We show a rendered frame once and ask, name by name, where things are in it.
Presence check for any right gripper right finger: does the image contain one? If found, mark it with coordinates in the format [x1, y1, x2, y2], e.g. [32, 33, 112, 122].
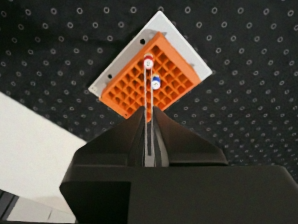
[153, 105, 229, 167]

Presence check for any orange tube rack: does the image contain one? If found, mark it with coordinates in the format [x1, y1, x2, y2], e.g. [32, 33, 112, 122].
[99, 31, 201, 122]

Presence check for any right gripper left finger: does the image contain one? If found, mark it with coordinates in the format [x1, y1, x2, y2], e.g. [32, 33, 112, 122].
[67, 105, 145, 168]

